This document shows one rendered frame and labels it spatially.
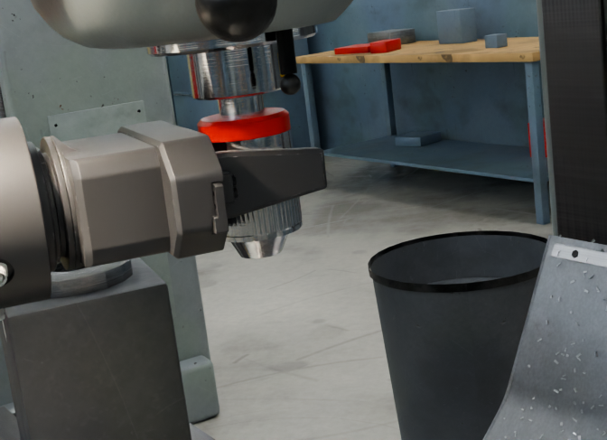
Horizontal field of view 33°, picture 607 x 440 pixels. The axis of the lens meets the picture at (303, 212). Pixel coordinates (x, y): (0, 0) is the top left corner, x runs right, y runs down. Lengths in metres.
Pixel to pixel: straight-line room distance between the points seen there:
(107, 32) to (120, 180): 0.07
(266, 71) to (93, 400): 0.37
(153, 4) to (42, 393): 0.41
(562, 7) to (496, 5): 5.66
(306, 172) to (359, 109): 7.29
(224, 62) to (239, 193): 0.06
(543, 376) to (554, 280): 0.08
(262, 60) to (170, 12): 0.08
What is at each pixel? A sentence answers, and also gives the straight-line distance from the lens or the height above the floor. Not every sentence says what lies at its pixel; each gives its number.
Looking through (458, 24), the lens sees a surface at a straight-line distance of 6.29.
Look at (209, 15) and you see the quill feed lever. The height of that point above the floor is 1.32.
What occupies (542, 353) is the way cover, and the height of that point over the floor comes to 1.01.
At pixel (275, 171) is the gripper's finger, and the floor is 1.24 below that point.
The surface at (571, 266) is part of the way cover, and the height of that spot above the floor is 1.08.
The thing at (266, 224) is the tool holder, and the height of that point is 1.22.
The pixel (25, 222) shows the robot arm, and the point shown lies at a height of 1.24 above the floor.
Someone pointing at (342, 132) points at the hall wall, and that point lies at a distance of 8.02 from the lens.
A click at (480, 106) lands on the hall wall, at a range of 6.72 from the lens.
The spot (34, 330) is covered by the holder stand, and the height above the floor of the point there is 1.11.
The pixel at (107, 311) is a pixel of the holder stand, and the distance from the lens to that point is 0.78.
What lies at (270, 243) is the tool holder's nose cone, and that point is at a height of 1.20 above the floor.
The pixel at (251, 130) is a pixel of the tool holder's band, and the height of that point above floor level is 1.26.
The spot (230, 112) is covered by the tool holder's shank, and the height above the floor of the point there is 1.27.
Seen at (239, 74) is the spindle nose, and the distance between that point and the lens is 0.50.
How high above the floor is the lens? 1.33
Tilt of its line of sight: 12 degrees down
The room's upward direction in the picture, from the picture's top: 7 degrees counter-clockwise
